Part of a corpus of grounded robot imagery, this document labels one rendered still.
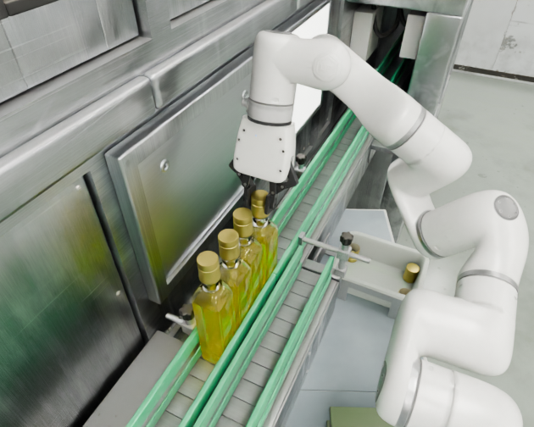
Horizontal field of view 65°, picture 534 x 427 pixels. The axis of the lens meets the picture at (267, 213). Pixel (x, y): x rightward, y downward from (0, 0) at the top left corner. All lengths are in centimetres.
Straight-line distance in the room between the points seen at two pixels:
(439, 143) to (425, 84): 92
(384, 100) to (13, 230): 57
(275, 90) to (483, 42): 386
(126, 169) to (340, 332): 67
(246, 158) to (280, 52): 19
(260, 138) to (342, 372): 57
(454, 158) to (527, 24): 371
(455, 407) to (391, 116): 42
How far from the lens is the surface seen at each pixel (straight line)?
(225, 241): 68
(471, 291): 69
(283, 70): 66
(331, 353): 104
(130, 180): 65
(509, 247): 72
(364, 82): 77
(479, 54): 449
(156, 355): 91
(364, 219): 136
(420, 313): 64
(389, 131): 70
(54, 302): 69
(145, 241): 72
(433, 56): 159
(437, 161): 73
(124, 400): 88
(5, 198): 53
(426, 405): 60
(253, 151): 72
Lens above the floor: 165
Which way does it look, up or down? 42 degrees down
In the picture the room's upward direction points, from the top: straight up
